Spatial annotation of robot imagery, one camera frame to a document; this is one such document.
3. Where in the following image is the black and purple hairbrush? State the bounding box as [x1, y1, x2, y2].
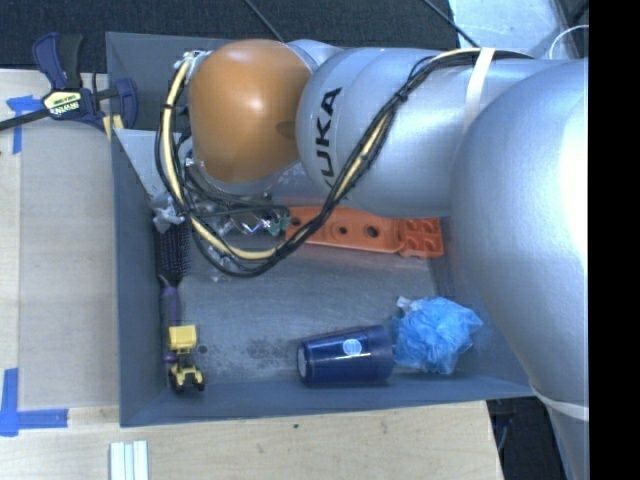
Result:
[155, 220, 194, 364]

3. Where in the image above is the grey metal bin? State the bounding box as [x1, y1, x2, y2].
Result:
[104, 31, 536, 428]

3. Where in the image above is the orange flat block with holes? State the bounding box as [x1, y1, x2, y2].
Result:
[285, 205, 445, 260]

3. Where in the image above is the yellow toy truck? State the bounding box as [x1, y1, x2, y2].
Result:
[166, 323, 207, 395]

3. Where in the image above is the dark blue cup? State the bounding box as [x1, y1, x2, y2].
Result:
[296, 323, 397, 387]

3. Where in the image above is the pale wood board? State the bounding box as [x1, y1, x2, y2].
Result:
[18, 117, 122, 412]

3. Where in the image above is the blue mesh bath sponge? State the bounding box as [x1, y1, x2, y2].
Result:
[389, 295, 485, 376]

